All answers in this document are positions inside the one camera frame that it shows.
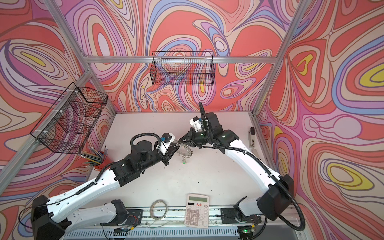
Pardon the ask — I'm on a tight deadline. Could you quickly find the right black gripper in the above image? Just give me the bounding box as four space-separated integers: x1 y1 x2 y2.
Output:
179 127 214 149

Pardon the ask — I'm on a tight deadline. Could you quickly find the metal disc with keyrings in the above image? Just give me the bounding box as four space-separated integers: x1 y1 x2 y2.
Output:
177 143 194 161

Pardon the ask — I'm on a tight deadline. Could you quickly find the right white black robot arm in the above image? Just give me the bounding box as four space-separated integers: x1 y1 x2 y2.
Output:
179 103 306 232

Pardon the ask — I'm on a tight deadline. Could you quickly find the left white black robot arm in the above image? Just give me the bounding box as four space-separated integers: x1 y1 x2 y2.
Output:
31 133 179 240

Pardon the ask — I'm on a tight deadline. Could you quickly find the white desk calculator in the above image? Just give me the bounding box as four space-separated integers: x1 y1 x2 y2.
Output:
184 194 210 229

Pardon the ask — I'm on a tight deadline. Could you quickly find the white stapler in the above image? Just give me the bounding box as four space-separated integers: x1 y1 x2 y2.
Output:
248 127 256 149

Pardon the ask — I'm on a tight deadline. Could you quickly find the clear tape roll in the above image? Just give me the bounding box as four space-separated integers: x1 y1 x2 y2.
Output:
149 200 169 221

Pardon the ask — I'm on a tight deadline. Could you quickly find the red cup with pens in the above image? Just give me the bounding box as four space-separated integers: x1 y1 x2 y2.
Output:
79 146 114 171

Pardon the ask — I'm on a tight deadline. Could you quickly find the black wire basket back wall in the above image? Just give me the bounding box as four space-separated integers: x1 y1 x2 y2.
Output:
150 51 216 86

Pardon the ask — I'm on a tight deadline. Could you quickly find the black wire basket wall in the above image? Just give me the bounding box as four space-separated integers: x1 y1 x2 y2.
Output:
150 51 216 86
30 83 108 155

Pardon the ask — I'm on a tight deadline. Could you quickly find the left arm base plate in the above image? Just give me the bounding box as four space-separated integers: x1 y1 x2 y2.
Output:
100 209 144 227

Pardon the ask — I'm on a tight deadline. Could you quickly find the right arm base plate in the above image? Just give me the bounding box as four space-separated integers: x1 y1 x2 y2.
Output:
217 207 262 225

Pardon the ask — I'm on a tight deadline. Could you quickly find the black wire basket left wall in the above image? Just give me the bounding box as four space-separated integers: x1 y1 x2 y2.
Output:
30 83 108 155

